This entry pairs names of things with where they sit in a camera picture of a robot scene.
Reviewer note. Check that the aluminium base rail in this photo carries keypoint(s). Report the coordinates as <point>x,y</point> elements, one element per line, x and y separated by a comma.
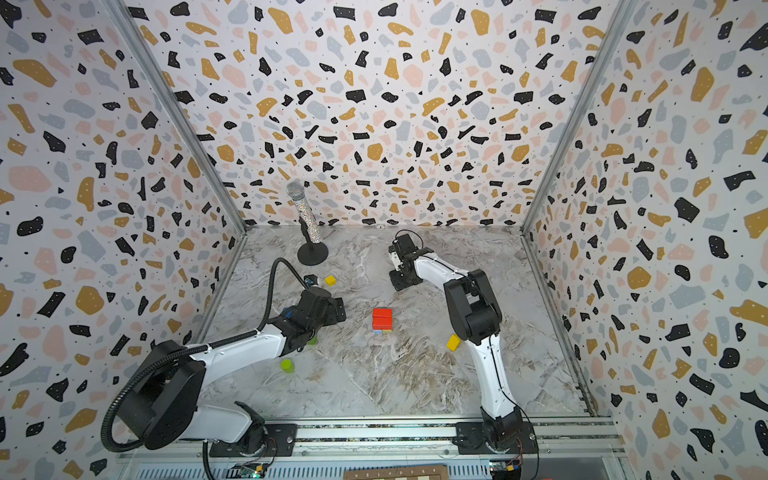
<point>430,437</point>

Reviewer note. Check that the cardboard wooden tray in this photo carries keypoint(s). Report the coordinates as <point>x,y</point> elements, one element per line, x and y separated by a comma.
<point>419,472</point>

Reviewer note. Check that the yellow block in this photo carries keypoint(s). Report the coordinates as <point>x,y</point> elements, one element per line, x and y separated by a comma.
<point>453,343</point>

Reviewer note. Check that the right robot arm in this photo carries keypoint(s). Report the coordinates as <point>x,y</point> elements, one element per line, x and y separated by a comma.
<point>475,317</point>

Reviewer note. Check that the lime green round block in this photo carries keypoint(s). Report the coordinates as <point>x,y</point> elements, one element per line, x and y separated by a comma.
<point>288,366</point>

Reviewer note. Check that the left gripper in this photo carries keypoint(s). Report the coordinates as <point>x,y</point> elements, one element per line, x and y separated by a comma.
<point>331,316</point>

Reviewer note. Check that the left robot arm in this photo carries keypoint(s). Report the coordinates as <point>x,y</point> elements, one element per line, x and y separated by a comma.
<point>160,403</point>

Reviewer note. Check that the glitter silver microphone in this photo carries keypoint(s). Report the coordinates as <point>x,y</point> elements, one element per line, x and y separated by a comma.
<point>296,191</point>

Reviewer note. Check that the black microphone stand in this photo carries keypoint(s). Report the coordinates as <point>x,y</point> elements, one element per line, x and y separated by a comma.
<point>314,251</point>

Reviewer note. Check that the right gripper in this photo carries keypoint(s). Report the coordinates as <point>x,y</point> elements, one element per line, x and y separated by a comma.
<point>402,276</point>

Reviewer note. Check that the red block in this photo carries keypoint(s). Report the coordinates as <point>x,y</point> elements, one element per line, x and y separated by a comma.
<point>381,314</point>
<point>382,325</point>

